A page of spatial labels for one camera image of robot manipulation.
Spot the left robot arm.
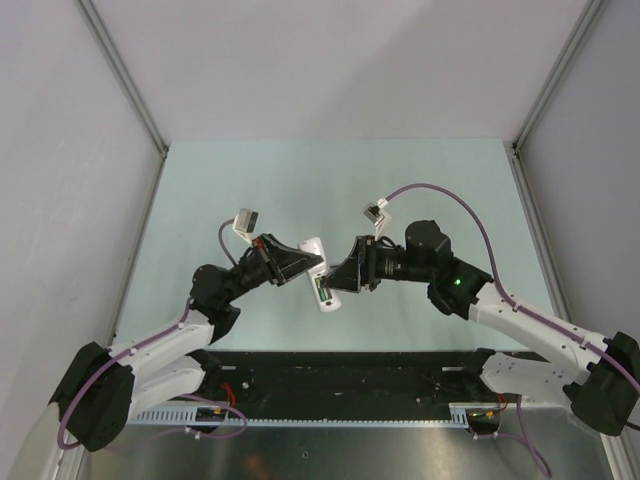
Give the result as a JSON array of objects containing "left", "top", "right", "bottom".
[{"left": 51, "top": 234, "right": 326, "bottom": 452}]

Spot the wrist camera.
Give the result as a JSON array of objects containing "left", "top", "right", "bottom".
[
  {"left": 233, "top": 208, "right": 259, "bottom": 235},
  {"left": 363, "top": 198, "right": 391, "bottom": 240}
]

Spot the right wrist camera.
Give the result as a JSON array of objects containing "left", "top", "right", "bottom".
[{"left": 363, "top": 198, "right": 391, "bottom": 240}]

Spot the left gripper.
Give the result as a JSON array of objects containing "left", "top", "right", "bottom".
[{"left": 222, "top": 233, "right": 323, "bottom": 304}]

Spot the right aluminium frame post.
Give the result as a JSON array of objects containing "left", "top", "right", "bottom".
[{"left": 511, "top": 0, "right": 610, "bottom": 152}]

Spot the green battery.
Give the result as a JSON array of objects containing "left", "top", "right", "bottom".
[{"left": 319, "top": 287, "right": 332, "bottom": 302}]

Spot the left aluminium frame post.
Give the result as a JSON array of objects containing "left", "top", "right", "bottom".
[{"left": 74, "top": 0, "right": 169, "bottom": 159}]

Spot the white cable duct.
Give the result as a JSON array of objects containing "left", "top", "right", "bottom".
[{"left": 124, "top": 402, "right": 506, "bottom": 429}]

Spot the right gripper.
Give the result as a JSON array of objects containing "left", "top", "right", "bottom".
[{"left": 320, "top": 236, "right": 432, "bottom": 294}]

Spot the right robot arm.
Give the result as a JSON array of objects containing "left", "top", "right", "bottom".
[{"left": 323, "top": 220, "right": 639, "bottom": 436}]

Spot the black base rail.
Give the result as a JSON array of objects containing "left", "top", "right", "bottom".
[{"left": 193, "top": 349, "right": 500, "bottom": 423}]

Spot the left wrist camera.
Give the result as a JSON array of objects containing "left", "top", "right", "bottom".
[{"left": 233, "top": 208, "right": 259, "bottom": 235}]

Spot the aluminium frame post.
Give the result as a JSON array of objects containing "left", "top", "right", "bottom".
[
  {"left": 74, "top": 0, "right": 169, "bottom": 159},
  {"left": 511, "top": 0, "right": 610, "bottom": 152}
]

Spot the white remote control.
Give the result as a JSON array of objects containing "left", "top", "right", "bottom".
[{"left": 298, "top": 237, "right": 342, "bottom": 313}]

